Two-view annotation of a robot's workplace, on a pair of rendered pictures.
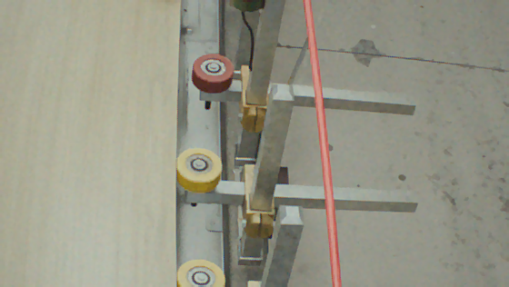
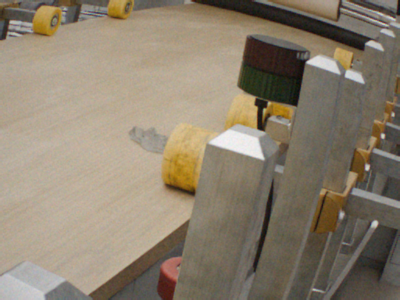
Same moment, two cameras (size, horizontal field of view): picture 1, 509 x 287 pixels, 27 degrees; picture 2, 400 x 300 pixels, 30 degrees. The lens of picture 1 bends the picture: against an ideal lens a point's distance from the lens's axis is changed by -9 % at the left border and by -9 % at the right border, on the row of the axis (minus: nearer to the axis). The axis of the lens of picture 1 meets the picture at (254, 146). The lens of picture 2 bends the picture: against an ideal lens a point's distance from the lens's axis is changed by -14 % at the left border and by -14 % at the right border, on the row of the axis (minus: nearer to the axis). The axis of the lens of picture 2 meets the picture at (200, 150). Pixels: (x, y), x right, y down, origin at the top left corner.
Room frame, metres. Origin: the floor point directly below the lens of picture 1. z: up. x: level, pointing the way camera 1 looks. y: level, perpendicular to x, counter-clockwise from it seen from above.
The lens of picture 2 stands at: (0.88, -0.22, 1.26)
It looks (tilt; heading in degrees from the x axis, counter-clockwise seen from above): 16 degrees down; 26
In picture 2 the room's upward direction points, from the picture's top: 12 degrees clockwise
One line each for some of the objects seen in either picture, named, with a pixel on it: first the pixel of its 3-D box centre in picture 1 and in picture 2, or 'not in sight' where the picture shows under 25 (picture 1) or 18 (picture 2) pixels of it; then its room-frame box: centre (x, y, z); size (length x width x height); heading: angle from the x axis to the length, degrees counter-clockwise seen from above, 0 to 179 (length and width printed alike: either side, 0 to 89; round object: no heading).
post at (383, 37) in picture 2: not in sight; (369, 147); (2.30, 0.14, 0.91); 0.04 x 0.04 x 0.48; 10
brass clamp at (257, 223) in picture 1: (257, 202); not in sight; (1.34, -0.02, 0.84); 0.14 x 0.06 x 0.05; 10
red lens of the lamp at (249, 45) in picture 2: not in sight; (276, 55); (1.55, 0.06, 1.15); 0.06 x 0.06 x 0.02
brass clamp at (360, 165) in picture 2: not in sight; (356, 156); (2.08, 0.11, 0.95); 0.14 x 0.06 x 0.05; 10
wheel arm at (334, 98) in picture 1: (310, 97); not in sight; (1.62, -0.09, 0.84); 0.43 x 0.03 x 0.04; 100
